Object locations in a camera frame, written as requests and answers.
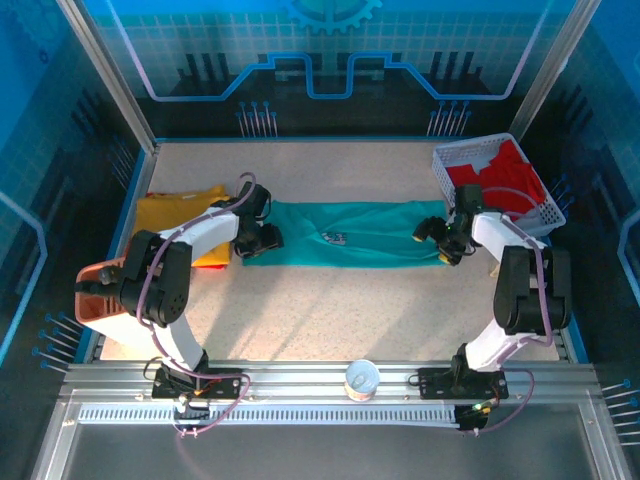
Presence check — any green t-shirt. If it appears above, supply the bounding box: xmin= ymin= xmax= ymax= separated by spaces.
xmin=242 ymin=199 xmax=451 ymax=270

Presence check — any white plastic basket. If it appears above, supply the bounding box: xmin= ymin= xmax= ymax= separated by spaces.
xmin=432 ymin=132 xmax=569 ymax=237

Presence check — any yellow t-shirt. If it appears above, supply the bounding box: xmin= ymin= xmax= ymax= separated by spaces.
xmin=135 ymin=184 xmax=234 ymax=269

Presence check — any black tool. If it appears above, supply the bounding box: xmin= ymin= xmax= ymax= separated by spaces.
xmin=74 ymin=269 xmax=124 ymax=297

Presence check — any tin can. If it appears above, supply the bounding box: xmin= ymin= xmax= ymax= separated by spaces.
xmin=343 ymin=358 xmax=381 ymax=403

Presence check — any black connector box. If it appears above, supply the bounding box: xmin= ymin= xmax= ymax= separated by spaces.
xmin=172 ymin=399 xmax=211 ymax=427
xmin=455 ymin=402 xmax=490 ymax=434

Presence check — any orange plastic basket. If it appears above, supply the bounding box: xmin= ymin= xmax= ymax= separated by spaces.
xmin=74 ymin=257 xmax=132 ymax=327

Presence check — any grey metal panel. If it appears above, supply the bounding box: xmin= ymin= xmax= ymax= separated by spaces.
xmin=62 ymin=424 xmax=601 ymax=480

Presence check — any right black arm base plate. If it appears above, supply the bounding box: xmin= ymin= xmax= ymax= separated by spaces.
xmin=417 ymin=366 xmax=510 ymax=400

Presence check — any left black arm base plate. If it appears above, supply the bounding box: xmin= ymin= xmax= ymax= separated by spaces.
xmin=151 ymin=366 xmax=245 ymax=400

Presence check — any aluminium mounting rail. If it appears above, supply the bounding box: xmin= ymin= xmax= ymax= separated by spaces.
xmin=59 ymin=358 xmax=601 ymax=402

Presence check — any aluminium frame post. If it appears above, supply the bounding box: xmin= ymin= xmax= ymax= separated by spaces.
xmin=54 ymin=0 xmax=161 ymax=156
xmin=509 ymin=0 xmax=604 ymax=139

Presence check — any slotted white cable duct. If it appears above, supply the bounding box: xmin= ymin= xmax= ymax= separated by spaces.
xmin=77 ymin=402 xmax=461 ymax=427

